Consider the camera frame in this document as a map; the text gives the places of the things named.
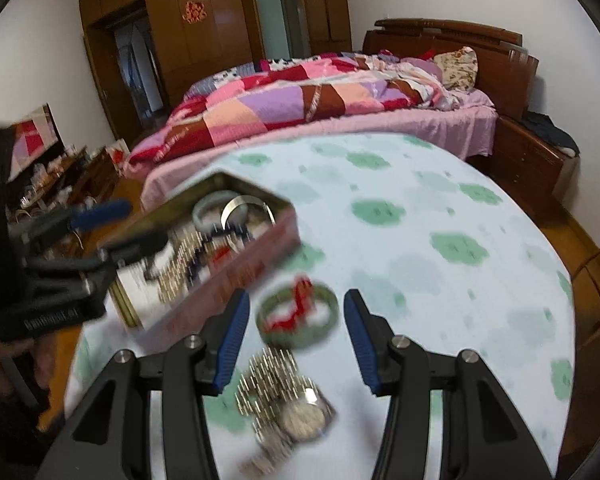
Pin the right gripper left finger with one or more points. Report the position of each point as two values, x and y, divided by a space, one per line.
107 435

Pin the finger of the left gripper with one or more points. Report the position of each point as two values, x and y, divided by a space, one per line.
58 222
114 255

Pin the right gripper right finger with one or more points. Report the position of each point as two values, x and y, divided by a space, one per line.
483 435

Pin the pale jade bangle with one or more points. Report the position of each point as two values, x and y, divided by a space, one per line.
204 207

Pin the silver bangle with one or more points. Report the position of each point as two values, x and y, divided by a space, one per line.
242 210

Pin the silver wrist watch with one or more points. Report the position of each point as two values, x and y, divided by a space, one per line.
303 420

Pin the left hand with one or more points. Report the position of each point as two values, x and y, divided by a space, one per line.
22 360

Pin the pink metal tin box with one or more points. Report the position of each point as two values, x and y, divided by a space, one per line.
163 298

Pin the wooden tv cabinet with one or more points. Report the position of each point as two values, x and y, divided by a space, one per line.
68 180

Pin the television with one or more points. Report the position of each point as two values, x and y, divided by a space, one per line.
37 141

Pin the cloud pattern tablecloth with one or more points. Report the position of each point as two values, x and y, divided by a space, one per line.
435 247

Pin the brown wooden wardrobe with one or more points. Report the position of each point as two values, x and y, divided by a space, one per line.
193 39

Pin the patchwork quilt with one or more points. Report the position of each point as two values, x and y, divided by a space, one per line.
305 92

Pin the wooden nightstand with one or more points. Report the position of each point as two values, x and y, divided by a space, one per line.
533 173

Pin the pink bed sheet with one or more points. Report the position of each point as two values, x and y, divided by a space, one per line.
465 132

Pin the dark clothes on nightstand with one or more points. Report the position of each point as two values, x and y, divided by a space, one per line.
545 129

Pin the wooden headboard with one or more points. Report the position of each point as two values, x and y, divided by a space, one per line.
506 71

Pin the floral pillow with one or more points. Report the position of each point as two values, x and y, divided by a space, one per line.
459 68

